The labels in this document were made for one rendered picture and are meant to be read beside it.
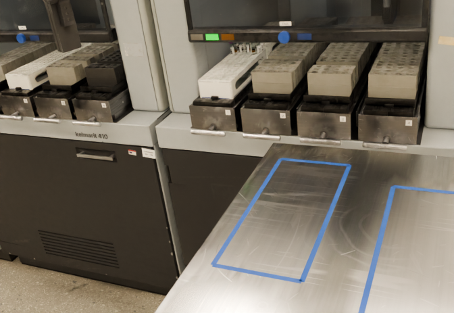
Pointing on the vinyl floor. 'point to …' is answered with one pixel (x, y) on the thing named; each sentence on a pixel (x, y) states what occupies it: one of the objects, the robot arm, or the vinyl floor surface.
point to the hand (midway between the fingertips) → (63, 25)
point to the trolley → (329, 237)
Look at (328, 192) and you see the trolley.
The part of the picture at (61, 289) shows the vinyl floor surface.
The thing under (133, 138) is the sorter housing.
